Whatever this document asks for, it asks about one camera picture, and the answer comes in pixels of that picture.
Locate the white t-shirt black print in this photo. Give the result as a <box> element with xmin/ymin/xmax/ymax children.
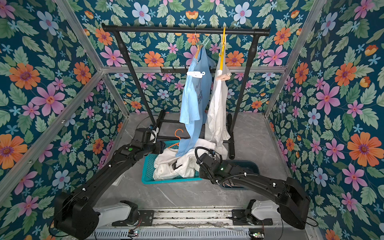
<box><xmin>205</xmin><ymin>58</ymin><xmax>231</xmax><ymax>160</ymax></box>

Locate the light blue garment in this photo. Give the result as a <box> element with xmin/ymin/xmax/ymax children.
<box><xmin>176</xmin><ymin>47</ymin><xmax>215</xmax><ymax>157</ymax></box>

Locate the pink clothespin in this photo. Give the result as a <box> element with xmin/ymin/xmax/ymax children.
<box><xmin>216</xmin><ymin>73</ymin><xmax>231</xmax><ymax>81</ymax></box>

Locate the tan orange plastic hanger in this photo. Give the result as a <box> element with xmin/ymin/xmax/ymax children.
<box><xmin>194</xmin><ymin>27</ymin><xmax>202</xmax><ymax>60</ymax></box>

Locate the yellow plastic hanger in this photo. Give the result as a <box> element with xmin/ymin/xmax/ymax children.
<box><xmin>219</xmin><ymin>27</ymin><xmax>227</xmax><ymax>72</ymax></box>

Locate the mint green clothespin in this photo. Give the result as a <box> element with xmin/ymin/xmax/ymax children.
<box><xmin>202</xmin><ymin>36</ymin><xmax>211</xmax><ymax>48</ymax></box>

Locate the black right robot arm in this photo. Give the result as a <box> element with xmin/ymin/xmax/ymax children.
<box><xmin>195</xmin><ymin>147</ymin><xmax>311</xmax><ymax>230</ymax></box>

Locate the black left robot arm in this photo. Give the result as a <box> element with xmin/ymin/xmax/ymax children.
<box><xmin>53</xmin><ymin>128</ymin><xmax>166</xmax><ymax>240</ymax></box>

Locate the black clothes rack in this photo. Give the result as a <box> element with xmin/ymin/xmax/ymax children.
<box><xmin>102</xmin><ymin>25</ymin><xmax>270</xmax><ymax>160</ymax></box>

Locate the dark teal clothespin tray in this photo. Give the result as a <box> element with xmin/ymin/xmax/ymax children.
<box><xmin>220</xmin><ymin>160</ymin><xmax>260</xmax><ymax>190</ymax></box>

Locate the teal laundry basket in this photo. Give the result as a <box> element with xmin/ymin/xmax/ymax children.
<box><xmin>142</xmin><ymin>141</ymin><xmax>201</xmax><ymax>185</ymax></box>

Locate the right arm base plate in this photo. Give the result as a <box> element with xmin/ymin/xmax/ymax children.
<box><xmin>227</xmin><ymin>209</ymin><xmax>273</xmax><ymax>226</ymax></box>

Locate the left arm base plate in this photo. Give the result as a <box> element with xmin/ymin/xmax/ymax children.
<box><xmin>112</xmin><ymin>210</ymin><xmax>155</xmax><ymax>227</ymax></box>

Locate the black wall hook rail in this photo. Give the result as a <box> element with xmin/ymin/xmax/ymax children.
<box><xmin>160</xmin><ymin>66</ymin><xmax>207</xmax><ymax>74</ymax></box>

